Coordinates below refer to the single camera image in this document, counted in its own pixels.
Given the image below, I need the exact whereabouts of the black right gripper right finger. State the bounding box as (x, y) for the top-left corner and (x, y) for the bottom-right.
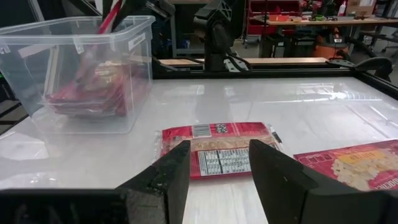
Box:
(248, 139), (320, 224)

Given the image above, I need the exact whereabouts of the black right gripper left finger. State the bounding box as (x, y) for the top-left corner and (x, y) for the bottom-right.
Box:
(116, 139), (192, 224)

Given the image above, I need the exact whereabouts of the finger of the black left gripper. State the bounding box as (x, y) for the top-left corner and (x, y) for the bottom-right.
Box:
(107, 0), (147, 32)
(98, 0), (118, 32)

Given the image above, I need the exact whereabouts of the red popcorn bag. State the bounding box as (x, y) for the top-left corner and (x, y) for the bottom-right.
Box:
(76, 60), (138, 94)
(96, 0), (125, 35)
(294, 139), (398, 192)
(154, 122), (284, 180)
(46, 83), (129, 118)

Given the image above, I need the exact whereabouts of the clear plastic bin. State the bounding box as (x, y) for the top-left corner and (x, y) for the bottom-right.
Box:
(0, 15), (156, 135)

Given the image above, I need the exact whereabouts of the wooden board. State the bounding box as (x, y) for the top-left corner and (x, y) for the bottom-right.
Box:
(160, 57), (330, 67)

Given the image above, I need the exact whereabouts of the red tool cabinet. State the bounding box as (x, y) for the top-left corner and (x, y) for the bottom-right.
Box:
(244, 0), (307, 35)

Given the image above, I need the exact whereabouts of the orange shop vacuum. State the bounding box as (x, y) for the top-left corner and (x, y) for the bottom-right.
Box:
(312, 27), (350, 60)

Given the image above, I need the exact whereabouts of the wooden top workbench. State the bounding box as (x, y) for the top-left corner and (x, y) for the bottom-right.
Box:
(253, 14), (398, 60)

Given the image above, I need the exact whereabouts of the cardboard box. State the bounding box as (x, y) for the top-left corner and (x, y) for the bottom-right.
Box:
(345, 0), (377, 17)

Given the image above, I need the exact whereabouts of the black arm base cable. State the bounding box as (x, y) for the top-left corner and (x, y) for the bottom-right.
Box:
(226, 54), (253, 72)

